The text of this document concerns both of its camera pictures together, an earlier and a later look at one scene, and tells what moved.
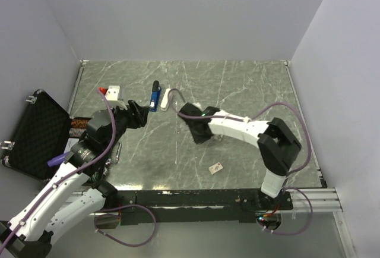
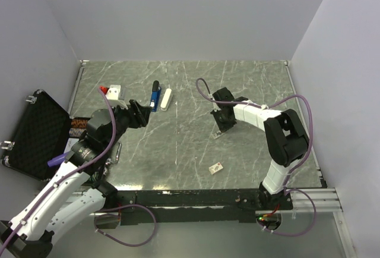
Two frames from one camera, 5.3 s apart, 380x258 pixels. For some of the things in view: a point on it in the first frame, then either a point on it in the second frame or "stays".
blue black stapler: x=155 y=96 stays
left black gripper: x=137 y=114 stays
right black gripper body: x=199 y=138 → x=223 y=123
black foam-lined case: x=42 y=133 stays
